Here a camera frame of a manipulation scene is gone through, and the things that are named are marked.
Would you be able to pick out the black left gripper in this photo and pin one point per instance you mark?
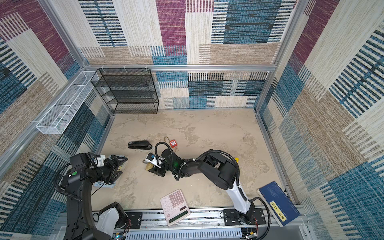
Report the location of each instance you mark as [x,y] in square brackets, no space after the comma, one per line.
[112,167]

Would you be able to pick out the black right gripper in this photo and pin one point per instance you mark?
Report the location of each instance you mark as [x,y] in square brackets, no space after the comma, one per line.
[158,171]

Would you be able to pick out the red safety padlock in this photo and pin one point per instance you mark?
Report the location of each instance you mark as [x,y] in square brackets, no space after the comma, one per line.
[173,144]

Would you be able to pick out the brass padlock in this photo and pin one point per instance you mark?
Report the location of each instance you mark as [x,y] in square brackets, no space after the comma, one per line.
[149,166]

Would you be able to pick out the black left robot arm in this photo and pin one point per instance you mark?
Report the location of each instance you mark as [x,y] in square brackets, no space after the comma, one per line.
[77,184]

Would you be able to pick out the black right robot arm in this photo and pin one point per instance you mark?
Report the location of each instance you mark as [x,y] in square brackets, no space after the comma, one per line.
[218,166]

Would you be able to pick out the treehouse paperback book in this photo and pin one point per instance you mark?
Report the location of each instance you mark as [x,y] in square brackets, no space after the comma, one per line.
[102,184]

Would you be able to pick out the black stapler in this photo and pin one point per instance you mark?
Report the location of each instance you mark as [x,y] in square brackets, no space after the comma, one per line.
[140,145]

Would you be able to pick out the pink calculator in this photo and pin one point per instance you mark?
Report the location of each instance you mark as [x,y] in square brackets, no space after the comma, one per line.
[175,207]

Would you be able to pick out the dark blue hardcover book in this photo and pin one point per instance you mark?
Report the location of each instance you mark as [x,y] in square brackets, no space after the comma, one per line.
[278,203]

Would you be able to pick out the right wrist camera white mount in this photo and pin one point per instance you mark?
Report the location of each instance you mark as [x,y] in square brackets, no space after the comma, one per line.
[151,158]

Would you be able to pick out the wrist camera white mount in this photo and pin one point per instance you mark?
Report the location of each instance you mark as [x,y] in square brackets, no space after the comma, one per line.
[100,160]
[151,158]

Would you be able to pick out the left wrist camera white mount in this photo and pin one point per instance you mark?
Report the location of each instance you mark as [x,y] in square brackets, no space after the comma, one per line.
[100,160]

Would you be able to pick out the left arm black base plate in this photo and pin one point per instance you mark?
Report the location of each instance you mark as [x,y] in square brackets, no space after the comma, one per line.
[130,220]

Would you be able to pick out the black wire shelf rack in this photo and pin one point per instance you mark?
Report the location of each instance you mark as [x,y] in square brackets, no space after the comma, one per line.
[127,91]

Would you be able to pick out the white wire mesh basket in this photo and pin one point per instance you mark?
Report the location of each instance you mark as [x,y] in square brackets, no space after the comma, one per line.
[60,115]

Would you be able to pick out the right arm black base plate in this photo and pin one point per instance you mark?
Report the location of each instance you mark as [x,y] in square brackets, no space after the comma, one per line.
[254,216]

